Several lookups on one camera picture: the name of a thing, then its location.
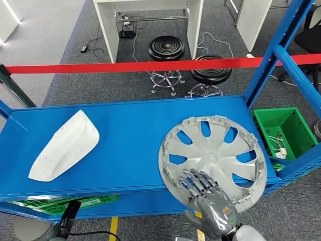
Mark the white desk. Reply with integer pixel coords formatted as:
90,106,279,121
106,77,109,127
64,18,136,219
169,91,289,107
223,0,294,53
93,0,204,64

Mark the red barrier belt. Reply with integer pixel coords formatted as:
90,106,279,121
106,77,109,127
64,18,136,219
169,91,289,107
5,54,321,74

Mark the black round stool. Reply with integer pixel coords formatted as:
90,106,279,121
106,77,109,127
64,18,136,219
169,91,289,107
185,55,232,99
148,35,185,97

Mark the chrome stanchion with round base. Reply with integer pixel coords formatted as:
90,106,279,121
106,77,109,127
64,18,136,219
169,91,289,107
13,216,60,241
312,119,321,143

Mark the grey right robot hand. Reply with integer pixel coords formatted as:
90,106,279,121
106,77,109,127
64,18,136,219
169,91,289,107
179,168,243,240

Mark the black box under desk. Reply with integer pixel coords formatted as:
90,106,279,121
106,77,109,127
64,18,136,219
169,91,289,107
118,30,136,39

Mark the white plastic cover part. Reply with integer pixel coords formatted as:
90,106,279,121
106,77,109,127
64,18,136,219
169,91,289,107
28,109,100,183

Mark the grey plastic wheel hubcap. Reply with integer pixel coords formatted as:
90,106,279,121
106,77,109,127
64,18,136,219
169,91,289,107
157,115,268,213

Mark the black camera cable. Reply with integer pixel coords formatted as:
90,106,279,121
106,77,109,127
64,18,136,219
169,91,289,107
67,230,121,241

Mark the white charger with cable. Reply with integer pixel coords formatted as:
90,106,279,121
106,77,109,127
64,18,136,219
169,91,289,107
267,133,288,160

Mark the black office chair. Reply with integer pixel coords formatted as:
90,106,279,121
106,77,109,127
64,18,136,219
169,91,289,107
277,3,321,92

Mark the blue metal shelf rack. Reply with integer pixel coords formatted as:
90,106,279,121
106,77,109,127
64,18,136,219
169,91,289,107
0,0,321,223

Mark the dark stanchion post with belt head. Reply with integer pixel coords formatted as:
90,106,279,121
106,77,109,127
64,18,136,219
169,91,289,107
0,64,37,109

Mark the green plastic crate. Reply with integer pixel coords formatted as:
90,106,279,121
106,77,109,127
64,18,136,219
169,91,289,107
10,194,121,217
252,107,319,162

